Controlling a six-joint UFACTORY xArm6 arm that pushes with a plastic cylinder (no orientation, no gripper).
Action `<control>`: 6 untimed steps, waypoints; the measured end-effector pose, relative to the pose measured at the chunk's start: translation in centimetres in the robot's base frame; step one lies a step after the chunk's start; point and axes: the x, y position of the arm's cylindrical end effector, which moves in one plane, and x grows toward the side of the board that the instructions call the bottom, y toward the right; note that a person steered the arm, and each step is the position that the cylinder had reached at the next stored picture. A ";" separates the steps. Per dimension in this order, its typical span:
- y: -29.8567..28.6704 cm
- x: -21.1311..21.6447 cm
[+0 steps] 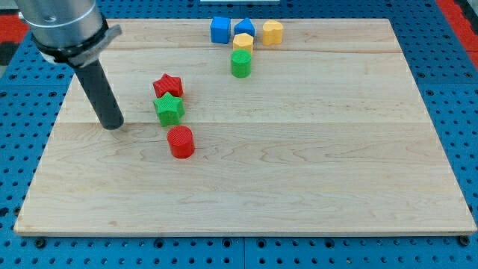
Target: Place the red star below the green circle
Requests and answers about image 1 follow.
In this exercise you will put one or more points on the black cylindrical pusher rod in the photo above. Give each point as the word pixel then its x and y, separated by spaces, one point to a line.
pixel 98 91

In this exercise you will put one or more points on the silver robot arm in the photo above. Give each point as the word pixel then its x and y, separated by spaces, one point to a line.
pixel 75 33

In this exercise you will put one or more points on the red star block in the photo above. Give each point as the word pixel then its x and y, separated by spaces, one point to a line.
pixel 168 84

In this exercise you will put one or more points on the green star block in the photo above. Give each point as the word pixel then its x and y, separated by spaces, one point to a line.
pixel 169 109

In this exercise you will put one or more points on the red cylinder block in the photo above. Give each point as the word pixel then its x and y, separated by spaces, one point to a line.
pixel 181 142

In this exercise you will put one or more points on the blue cube block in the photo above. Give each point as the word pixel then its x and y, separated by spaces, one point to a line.
pixel 220 29

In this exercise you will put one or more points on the green cylinder block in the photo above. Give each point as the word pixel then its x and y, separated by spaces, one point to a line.
pixel 241 62

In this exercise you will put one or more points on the yellow hexagon block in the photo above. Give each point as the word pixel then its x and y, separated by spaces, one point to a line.
pixel 243 41

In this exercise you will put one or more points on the blue pentagon block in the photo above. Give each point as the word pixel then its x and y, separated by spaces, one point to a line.
pixel 245 26

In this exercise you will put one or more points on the yellow heart block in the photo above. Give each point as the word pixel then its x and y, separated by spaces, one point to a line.
pixel 272 33

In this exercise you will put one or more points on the wooden board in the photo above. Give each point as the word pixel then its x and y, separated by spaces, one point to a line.
pixel 328 136

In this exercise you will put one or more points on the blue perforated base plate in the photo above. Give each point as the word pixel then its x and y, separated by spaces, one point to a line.
pixel 32 92

